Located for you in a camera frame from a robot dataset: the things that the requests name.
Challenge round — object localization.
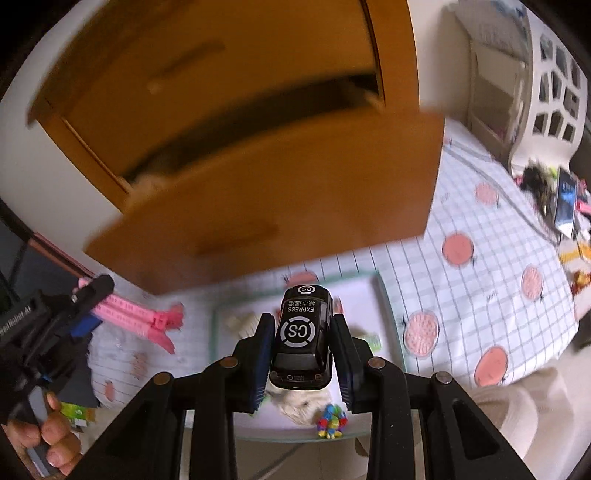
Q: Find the colourful bead toy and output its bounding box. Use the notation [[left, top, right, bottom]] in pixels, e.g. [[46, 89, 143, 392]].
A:
[[316, 404, 349, 439]]

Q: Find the black toy car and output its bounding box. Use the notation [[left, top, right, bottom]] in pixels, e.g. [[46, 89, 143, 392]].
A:
[[269, 285, 334, 392]]

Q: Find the checked peach print bedsheet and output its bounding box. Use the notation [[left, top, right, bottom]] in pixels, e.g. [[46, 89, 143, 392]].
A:
[[88, 117, 580, 407]]

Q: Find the green snack packet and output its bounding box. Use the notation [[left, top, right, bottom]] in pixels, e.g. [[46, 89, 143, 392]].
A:
[[355, 332, 382, 354]]

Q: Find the wooden drawer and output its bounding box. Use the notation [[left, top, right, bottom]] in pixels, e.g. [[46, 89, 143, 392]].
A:
[[60, 0, 386, 139], [85, 113, 446, 296]]

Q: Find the white shelf unit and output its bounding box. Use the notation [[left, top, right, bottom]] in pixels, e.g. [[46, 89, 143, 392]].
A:
[[466, 37, 527, 148]]

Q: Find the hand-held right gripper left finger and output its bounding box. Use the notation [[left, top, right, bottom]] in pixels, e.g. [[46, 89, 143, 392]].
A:
[[76, 313, 277, 480]]

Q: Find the beige small item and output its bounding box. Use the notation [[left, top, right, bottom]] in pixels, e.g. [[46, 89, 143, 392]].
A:
[[226, 314, 259, 337]]

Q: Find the cream cloth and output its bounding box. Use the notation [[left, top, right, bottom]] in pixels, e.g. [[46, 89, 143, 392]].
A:
[[475, 364, 578, 462]]

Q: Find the green orange packet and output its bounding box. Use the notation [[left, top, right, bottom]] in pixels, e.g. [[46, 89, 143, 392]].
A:
[[60, 401, 95, 428]]

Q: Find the white lattice basket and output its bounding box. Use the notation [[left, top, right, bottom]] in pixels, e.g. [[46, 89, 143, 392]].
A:
[[508, 9, 587, 171]]

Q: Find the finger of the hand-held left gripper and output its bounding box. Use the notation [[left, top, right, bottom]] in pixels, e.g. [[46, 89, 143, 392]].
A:
[[51, 314, 103, 365], [55, 274, 115, 324]]

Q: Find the closed wooden drawer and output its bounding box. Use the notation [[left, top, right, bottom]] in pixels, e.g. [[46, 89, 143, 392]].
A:
[[60, 0, 386, 139]]

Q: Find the white fluffy toy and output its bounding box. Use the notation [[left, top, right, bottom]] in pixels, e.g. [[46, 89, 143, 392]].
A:
[[268, 385, 333, 425]]

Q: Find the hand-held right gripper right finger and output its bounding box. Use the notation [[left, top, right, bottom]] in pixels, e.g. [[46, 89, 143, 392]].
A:
[[332, 314, 539, 480]]

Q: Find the pink hair clip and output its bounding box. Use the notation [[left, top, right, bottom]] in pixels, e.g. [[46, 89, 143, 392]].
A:
[[78, 277, 184, 355]]

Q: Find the dark fuzzy toy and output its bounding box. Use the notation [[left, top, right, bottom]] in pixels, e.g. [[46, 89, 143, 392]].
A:
[[522, 161, 559, 217]]

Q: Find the yellow packet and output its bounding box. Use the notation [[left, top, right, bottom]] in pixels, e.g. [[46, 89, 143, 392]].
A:
[[558, 242, 591, 264]]

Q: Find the white tray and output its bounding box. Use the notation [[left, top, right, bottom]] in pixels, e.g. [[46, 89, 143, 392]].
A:
[[210, 272, 407, 441]]

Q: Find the person's left hand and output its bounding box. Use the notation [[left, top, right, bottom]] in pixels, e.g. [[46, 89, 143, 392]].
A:
[[7, 392, 83, 476]]

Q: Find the wooden nightstand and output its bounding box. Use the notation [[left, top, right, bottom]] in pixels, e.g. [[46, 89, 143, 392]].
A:
[[25, 0, 446, 296]]

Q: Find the shiny flat phone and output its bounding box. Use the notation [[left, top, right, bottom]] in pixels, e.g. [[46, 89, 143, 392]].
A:
[[554, 167, 579, 238]]

